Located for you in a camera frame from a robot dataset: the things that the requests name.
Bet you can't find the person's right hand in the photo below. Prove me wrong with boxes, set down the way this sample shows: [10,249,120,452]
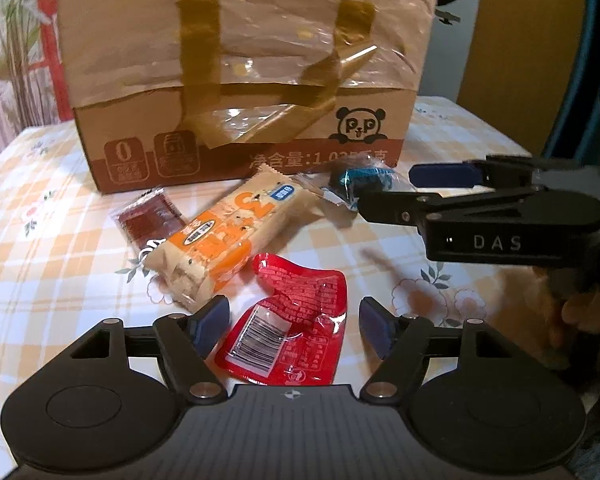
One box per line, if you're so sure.
[532,266,600,368]

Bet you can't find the printed red wall cloth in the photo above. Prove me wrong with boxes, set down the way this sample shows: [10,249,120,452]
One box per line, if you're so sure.
[0,0,76,161]

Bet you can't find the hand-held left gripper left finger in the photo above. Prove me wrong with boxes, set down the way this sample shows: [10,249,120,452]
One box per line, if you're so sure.
[69,295,231,406]

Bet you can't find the dark red snack packet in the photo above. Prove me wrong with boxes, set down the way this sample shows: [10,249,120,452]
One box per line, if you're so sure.
[111,187,187,252]

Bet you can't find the orange and white cracker packet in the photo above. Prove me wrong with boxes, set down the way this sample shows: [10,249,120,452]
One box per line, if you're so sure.
[139,162,327,311]

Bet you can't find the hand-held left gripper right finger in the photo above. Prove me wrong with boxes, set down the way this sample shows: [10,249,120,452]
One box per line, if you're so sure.
[357,296,530,406]

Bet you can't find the brown taped cardboard box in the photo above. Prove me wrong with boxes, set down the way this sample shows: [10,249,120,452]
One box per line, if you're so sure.
[55,0,441,196]

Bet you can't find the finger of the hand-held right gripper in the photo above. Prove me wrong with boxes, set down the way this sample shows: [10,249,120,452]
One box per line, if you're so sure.
[356,184,550,227]
[408,154,587,190]

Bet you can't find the blue candy packet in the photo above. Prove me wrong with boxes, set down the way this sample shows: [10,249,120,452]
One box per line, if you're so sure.
[294,155,417,211]

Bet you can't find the wooden door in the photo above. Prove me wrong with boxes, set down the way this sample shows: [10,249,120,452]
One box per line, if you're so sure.
[455,0,588,153]

